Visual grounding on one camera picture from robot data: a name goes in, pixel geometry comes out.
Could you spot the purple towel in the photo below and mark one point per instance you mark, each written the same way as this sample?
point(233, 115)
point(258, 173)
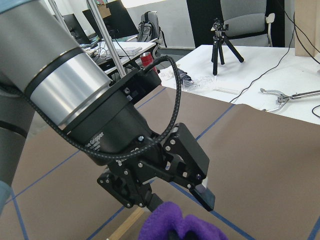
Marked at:
point(168, 223)

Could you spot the red cylinder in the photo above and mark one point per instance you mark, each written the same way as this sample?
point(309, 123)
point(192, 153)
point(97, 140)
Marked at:
point(146, 59)

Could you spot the aluminium frame post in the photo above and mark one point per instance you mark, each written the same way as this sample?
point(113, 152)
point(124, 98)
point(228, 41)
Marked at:
point(107, 38)

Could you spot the black computer monitor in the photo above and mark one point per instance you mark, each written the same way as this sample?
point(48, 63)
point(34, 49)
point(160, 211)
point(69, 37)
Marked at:
point(75, 29)

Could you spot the grey backpack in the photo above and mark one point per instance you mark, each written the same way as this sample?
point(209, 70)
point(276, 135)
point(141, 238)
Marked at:
point(149, 29)

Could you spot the grey office chair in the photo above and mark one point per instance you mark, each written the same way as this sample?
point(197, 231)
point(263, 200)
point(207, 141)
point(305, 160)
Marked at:
point(248, 24)

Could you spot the metal reacher grabber tool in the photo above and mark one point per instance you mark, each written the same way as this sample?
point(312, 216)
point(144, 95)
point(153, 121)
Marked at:
point(282, 98)

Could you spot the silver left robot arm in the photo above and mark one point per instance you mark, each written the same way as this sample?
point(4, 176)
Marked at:
point(44, 70)

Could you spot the crumpled clear plastic bag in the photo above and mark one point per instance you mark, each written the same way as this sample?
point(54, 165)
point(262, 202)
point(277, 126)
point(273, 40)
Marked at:
point(197, 85)

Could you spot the wooden board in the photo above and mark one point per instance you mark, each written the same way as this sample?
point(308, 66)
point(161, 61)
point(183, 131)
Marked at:
point(307, 20)

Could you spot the black camera tripod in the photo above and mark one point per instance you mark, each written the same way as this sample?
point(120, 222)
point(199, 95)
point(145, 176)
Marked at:
point(219, 37)

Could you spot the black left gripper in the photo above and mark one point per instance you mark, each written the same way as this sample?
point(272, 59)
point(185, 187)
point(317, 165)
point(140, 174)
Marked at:
point(115, 135)

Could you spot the folded dark blue umbrella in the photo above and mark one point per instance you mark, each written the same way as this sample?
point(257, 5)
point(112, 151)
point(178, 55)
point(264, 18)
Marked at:
point(184, 77)

